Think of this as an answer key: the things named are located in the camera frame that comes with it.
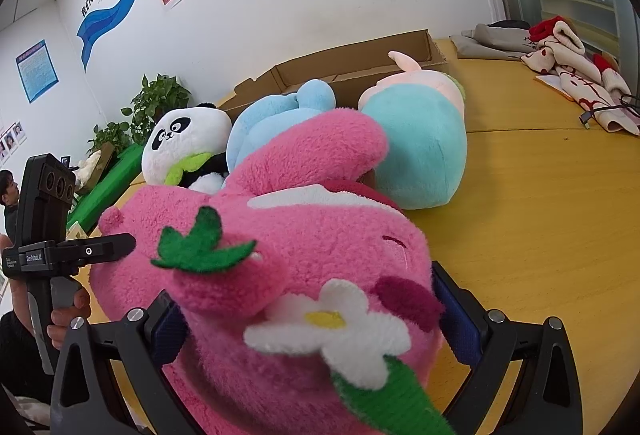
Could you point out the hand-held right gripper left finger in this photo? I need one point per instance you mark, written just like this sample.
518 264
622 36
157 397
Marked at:
167 335

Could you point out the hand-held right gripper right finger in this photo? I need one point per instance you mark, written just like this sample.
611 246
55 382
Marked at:
462 330

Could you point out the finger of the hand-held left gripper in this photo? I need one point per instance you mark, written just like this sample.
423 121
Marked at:
100 249

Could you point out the panda plush toy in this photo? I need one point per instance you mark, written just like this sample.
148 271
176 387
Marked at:
190 135

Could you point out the pink strawberry plush toy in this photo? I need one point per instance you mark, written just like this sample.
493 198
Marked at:
300 225

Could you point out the teal and pink plush toy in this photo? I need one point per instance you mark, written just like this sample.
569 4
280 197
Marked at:
415 145

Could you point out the light blue plush toy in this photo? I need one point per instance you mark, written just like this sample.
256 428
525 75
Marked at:
270 120

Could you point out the cardboard box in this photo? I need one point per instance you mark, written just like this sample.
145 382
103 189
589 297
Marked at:
350 60

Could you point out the person's left hand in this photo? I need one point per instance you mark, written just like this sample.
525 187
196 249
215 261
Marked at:
67 320

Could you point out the green planter box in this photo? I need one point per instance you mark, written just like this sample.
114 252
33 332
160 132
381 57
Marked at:
107 187

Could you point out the small green potted plant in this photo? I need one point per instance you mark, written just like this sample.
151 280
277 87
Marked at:
107 140

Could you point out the person's dark clothing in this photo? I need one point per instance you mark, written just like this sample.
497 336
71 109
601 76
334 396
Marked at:
22 355

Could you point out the large green potted plant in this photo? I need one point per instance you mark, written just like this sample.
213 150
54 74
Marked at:
157 102

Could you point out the red and white cloth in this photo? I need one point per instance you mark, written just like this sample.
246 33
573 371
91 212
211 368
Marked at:
575 65

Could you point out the grey clothing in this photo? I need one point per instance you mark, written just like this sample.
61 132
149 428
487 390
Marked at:
492 40

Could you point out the wall photo notices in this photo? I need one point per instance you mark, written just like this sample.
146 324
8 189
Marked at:
12 142

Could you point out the blue wall poster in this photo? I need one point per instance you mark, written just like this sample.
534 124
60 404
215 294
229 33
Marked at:
36 71

